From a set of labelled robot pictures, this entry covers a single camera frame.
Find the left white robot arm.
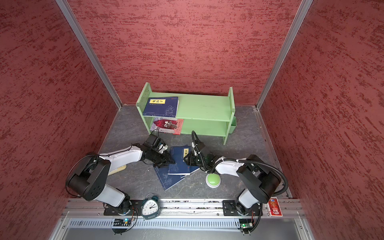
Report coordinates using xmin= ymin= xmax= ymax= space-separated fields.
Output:
xmin=66 ymin=144 xmax=175 ymax=216

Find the aluminium corner post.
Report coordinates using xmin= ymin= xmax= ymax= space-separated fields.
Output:
xmin=55 ymin=0 xmax=123 ymax=110
xmin=256 ymin=0 xmax=313 ymax=111

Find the cream calculator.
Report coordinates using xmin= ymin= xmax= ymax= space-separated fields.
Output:
xmin=108 ymin=165 xmax=127 ymax=176

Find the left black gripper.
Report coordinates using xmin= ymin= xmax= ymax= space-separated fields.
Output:
xmin=148 ymin=149 xmax=176 ymax=168

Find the red card pack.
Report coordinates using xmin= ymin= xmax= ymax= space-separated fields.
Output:
xmin=267 ymin=197 xmax=283 ymax=218

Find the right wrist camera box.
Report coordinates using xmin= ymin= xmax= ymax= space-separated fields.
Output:
xmin=192 ymin=142 xmax=206 ymax=156

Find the teal alarm clock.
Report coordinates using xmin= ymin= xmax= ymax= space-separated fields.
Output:
xmin=141 ymin=195 xmax=161 ymax=220

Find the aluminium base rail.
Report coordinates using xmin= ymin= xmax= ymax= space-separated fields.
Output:
xmin=50 ymin=198 xmax=314 ymax=240

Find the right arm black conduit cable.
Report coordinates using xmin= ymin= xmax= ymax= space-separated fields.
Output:
xmin=191 ymin=130 xmax=289 ymax=197

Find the green wooden shelf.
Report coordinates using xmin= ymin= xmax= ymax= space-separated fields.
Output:
xmin=136 ymin=83 xmax=236 ymax=145

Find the pink illustrated book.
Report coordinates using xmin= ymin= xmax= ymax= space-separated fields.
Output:
xmin=150 ymin=118 xmax=184 ymax=135

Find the right aluminium corner post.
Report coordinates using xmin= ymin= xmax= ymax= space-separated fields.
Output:
xmin=256 ymin=0 xmax=313 ymax=111

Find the green push button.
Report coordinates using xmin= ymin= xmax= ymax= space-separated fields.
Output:
xmin=206 ymin=174 xmax=221 ymax=189

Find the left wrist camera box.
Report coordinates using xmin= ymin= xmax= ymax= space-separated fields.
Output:
xmin=144 ymin=134 xmax=168 ymax=154

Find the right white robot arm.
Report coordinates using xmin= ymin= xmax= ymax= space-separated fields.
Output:
xmin=184 ymin=153 xmax=288 ymax=216

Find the circuit board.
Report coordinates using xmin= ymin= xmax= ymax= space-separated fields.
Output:
xmin=112 ymin=219 xmax=132 ymax=235
xmin=239 ymin=219 xmax=255 ymax=235

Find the left circuit board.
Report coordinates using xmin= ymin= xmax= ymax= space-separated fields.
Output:
xmin=112 ymin=219 xmax=132 ymax=235

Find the left aluminium corner post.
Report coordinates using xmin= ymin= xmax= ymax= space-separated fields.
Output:
xmin=55 ymin=0 xmax=123 ymax=110

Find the blue book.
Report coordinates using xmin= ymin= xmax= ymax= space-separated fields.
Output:
xmin=154 ymin=167 xmax=185 ymax=191
xmin=143 ymin=97 xmax=179 ymax=118
xmin=168 ymin=146 xmax=200 ymax=176

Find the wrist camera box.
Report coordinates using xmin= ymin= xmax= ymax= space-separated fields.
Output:
xmin=144 ymin=134 xmax=168 ymax=154
xmin=192 ymin=142 xmax=206 ymax=156

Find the right circuit board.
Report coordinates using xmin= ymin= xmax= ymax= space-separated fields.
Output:
xmin=239 ymin=219 xmax=255 ymax=235

